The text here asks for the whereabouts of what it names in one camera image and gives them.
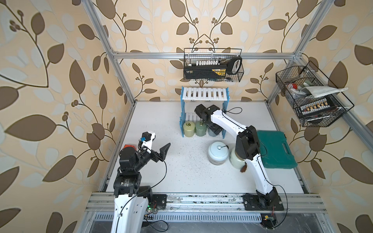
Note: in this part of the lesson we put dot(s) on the black wire basket right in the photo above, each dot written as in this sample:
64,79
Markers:
291,80

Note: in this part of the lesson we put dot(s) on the cream jar with brown lid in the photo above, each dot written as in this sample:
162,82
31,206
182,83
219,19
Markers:
237,162

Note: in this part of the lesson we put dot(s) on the green small tea canister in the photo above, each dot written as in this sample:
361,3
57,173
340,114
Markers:
200,128

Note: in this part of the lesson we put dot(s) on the white folded paper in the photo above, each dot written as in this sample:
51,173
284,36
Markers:
320,91

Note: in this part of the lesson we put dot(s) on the blue small tea canister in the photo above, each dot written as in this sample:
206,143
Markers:
214,133

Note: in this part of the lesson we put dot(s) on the blue white wooden shelf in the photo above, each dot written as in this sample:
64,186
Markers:
203,95

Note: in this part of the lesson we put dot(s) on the socket bit set tray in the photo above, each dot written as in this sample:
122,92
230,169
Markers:
317,107

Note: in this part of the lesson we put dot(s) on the yellow-green small tea canister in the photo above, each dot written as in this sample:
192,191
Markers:
189,129

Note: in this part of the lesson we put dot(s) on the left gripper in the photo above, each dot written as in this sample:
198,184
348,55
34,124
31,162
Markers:
163,152

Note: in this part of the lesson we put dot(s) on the green plastic tool case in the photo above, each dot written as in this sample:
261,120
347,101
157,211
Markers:
275,150

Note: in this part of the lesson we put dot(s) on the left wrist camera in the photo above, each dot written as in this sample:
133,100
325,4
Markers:
146,140

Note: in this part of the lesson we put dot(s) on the aluminium cage frame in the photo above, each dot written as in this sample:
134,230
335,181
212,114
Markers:
292,60

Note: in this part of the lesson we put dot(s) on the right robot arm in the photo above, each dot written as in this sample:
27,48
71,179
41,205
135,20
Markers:
247,148

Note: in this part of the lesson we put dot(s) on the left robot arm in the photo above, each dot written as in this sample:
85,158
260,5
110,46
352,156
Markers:
131,186

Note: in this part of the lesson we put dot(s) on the black wire basket rear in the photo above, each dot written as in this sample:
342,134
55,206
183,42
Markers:
213,64

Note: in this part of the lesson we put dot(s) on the black wire basket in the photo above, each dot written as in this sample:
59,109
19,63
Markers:
291,80
213,64

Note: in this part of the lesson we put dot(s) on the white painted porcelain jar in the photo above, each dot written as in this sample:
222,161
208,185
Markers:
218,153

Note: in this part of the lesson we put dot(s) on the base rail with cable duct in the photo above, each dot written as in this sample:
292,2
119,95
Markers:
204,213

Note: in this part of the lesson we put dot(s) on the black white handle saw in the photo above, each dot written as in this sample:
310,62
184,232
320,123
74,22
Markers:
233,65

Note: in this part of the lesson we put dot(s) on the red cube block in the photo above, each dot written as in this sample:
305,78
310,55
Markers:
129,146

